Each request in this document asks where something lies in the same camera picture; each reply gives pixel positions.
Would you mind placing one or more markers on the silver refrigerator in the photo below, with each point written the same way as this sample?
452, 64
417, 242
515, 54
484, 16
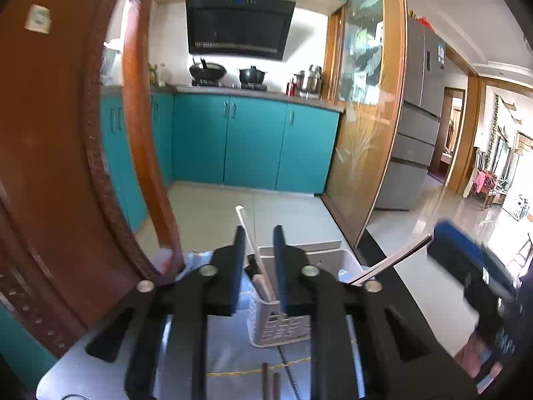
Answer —
412, 133

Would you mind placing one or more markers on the yellow oil bottle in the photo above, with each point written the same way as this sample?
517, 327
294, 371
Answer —
153, 76

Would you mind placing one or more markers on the black gas stove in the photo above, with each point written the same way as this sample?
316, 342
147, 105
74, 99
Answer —
229, 86

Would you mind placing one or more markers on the stainless steel pot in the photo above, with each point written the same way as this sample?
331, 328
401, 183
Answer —
309, 81

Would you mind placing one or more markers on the person's right hand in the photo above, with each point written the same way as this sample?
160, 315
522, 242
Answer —
468, 356

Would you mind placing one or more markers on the pink cloth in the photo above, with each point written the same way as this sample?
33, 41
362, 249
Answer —
481, 181

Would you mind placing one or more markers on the carved wooden chair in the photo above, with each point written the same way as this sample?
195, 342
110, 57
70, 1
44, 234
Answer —
46, 154

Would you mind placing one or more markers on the dark metal chopstick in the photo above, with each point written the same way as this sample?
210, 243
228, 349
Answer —
291, 375

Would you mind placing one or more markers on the small wooden chair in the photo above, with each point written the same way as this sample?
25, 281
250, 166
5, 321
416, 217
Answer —
525, 250

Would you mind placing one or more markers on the red item atop refrigerator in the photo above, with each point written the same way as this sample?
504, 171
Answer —
425, 24

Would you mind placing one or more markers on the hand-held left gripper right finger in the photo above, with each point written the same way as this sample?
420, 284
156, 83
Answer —
281, 266

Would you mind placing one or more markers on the white plastic utensil basket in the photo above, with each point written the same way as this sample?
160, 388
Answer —
270, 329

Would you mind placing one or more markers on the green leaf garland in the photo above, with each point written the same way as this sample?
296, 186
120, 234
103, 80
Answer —
494, 133

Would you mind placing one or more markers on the teal base cabinets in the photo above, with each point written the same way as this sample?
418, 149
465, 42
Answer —
250, 141

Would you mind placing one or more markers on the wood framed glass sliding door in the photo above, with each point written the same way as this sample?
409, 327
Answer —
366, 112

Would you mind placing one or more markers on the white plastic bottle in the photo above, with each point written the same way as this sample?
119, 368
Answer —
165, 74

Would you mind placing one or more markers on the black wok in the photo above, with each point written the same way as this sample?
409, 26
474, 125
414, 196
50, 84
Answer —
208, 71

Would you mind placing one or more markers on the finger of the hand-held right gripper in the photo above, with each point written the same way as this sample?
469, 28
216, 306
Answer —
456, 237
452, 264

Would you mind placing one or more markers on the black cooking pot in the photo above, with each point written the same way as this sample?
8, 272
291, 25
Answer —
252, 76

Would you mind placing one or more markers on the white kitchen appliance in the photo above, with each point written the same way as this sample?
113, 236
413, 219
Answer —
111, 64

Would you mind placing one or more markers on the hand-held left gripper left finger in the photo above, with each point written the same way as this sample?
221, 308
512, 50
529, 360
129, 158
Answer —
240, 266

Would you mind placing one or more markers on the black range hood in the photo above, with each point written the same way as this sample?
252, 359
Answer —
239, 25

